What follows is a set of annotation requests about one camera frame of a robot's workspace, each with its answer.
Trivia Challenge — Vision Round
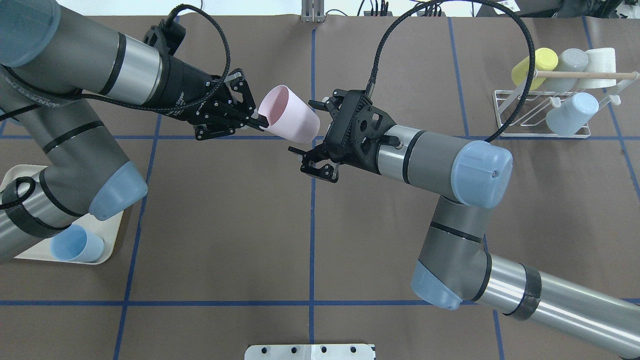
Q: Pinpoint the white wire cup rack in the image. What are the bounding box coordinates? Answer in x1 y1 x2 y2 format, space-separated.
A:
493 70 639 139

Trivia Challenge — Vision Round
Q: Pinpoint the grey plastic cup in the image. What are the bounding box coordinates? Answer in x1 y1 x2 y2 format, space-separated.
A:
542 48 589 93

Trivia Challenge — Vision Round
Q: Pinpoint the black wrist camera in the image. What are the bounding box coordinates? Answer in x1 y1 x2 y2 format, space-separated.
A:
142 20 186 56

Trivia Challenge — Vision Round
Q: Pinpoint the yellow plastic cup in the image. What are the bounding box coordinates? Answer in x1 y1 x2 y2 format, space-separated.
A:
511 47 559 92

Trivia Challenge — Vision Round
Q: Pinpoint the pink plastic cup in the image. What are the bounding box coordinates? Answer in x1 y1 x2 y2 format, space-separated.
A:
257 85 320 144

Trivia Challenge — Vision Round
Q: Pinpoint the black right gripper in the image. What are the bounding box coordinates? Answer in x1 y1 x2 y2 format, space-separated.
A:
288 89 398 183

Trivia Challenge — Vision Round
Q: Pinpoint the aluminium frame post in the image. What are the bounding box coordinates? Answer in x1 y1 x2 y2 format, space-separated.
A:
301 0 326 23

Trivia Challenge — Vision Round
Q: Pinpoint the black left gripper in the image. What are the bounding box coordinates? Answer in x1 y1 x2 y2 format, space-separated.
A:
155 53 268 141

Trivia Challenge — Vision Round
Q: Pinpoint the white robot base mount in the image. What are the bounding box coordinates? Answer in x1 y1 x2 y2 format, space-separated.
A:
244 343 377 360

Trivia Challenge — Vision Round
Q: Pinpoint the cream plastic tray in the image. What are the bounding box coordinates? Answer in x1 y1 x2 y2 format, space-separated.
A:
1 164 124 265

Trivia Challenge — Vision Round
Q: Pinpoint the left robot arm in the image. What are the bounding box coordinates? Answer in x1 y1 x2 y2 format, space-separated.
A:
0 0 268 262

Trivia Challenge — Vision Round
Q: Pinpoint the cream white cup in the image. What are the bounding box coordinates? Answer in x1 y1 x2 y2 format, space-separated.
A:
575 47 617 89

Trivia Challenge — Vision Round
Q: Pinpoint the light blue plastic cup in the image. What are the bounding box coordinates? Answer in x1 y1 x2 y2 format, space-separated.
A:
545 92 599 137

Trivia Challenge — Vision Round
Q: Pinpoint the black braided right cable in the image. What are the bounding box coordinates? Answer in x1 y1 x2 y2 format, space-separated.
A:
367 0 537 143

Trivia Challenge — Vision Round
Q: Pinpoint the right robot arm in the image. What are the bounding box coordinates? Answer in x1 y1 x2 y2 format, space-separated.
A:
309 114 639 360

